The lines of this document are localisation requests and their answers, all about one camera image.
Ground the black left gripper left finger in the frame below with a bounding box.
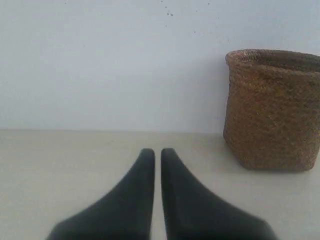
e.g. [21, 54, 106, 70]
[47, 148, 155, 240]

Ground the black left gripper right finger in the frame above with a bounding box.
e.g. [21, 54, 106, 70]
[161, 148, 274, 240]

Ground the brown woven basket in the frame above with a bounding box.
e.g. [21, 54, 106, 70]
[223, 49, 320, 172]

